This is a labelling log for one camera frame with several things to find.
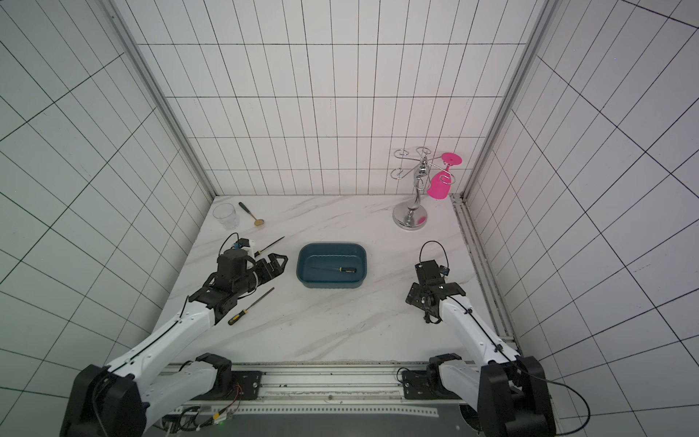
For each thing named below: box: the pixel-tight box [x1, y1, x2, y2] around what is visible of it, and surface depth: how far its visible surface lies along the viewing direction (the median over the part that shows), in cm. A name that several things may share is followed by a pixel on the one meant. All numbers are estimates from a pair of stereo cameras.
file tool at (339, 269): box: [309, 265, 358, 274], surface depth 97 cm
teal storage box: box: [295, 242, 368, 289], surface depth 97 cm
